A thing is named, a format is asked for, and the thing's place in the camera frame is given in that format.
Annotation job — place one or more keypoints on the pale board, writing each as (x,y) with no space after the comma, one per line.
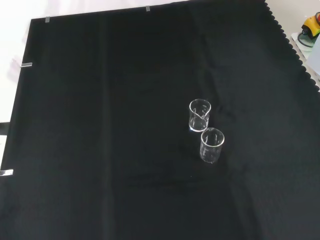
(313,57)

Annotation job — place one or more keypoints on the clear glass beaker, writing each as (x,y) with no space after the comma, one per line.
(212,147)
(199,117)

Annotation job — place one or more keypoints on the black bar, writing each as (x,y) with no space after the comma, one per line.
(3,128)

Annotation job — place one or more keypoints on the black bench cloth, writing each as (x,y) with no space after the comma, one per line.
(100,125)

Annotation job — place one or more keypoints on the yellow stop button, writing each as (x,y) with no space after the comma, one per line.
(311,25)

